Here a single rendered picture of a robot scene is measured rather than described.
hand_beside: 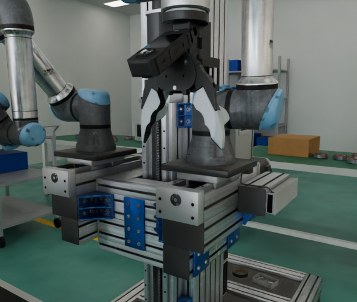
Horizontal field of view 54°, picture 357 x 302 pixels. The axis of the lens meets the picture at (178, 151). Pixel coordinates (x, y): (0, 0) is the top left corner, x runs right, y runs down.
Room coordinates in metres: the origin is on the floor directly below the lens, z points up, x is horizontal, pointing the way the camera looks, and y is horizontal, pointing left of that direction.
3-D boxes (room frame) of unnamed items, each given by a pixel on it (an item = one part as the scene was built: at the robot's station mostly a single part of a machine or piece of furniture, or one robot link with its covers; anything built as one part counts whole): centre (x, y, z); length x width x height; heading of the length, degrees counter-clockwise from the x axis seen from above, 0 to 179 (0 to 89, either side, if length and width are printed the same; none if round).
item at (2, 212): (3.24, 1.66, 0.51); 1.01 x 0.60 x 1.01; 56
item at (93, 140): (1.33, 0.32, 1.09); 0.15 x 0.15 x 0.10
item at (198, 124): (1.06, -0.11, 1.20); 0.13 x 0.12 x 0.14; 65
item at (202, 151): (1.07, -0.10, 1.09); 0.15 x 0.15 x 0.10
